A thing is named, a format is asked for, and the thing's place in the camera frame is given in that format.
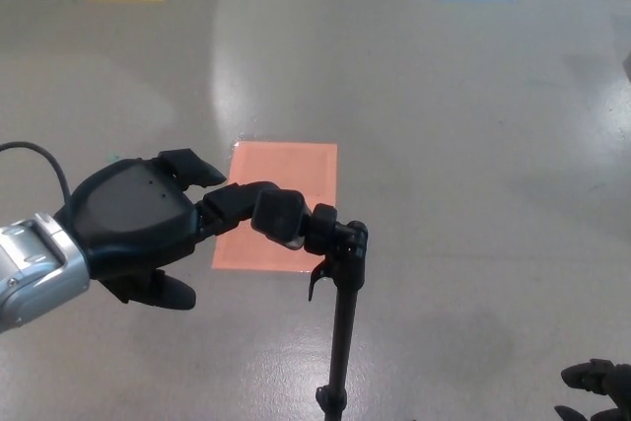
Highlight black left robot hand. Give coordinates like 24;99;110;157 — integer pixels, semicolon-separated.
53;148;282;312

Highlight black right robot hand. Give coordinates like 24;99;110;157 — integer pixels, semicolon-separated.
554;359;631;421

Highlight black phone stand with clamp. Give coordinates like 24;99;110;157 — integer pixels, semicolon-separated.
250;188;370;421

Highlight orange rectangular floor patch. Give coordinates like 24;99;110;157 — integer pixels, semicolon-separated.
210;141;339;273

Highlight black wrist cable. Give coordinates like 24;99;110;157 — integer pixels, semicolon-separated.
0;142;73;206

